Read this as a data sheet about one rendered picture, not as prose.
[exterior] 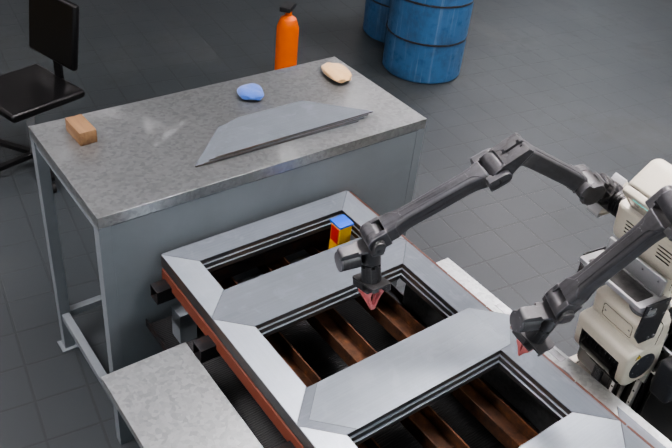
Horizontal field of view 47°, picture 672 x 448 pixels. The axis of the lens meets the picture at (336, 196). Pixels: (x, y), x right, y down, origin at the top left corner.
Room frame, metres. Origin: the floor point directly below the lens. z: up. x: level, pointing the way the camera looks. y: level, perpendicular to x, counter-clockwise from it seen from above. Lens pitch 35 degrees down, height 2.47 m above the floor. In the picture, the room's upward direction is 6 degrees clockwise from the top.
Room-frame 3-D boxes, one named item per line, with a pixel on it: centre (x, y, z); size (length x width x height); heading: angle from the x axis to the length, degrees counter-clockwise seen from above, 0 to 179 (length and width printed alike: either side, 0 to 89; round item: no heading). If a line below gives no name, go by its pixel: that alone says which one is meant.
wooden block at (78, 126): (2.22, 0.88, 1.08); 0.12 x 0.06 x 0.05; 42
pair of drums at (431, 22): (5.65, -0.44, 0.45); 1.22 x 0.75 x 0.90; 29
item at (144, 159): (2.43, 0.38, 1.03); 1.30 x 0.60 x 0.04; 130
